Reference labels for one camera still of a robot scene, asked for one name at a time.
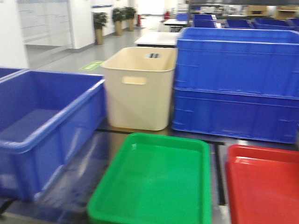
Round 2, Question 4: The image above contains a blue bin left of trays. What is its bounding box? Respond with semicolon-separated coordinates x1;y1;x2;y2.
0;70;106;201

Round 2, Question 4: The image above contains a cream plastic basket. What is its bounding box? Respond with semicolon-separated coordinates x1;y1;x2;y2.
101;47;177;131

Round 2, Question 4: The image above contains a green plastic tray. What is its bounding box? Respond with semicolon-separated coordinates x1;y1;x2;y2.
87;133;212;224

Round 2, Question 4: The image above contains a potted green plant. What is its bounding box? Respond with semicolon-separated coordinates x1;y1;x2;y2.
93;13;107;45

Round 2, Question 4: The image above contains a lower stacked blue crate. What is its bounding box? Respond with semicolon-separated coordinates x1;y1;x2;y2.
171;87;299;144

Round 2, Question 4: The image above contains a stacked blue crate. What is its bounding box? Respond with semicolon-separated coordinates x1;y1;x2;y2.
171;87;299;144
174;28;299;98

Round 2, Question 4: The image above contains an upper stacked blue crate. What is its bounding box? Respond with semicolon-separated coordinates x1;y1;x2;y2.
174;28;299;98

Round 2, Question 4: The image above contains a red plastic tray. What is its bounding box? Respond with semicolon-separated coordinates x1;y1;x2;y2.
226;145;299;224

